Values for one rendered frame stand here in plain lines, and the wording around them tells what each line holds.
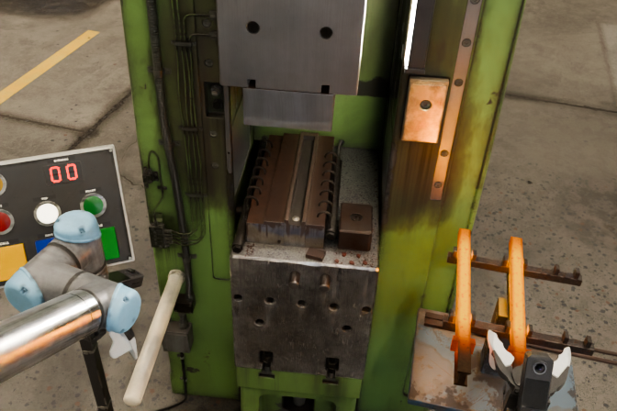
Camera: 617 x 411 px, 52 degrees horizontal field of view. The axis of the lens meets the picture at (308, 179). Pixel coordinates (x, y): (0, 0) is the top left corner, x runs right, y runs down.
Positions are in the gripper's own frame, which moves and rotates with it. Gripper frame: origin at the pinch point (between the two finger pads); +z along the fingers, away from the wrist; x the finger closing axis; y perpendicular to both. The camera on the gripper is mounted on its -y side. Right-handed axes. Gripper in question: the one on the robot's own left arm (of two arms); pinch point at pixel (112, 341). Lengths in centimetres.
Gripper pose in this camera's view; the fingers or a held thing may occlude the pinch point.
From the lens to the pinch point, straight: 145.7
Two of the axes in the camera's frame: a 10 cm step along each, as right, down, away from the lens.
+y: -5.1, 4.9, -7.0
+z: -0.4, 8.1, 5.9
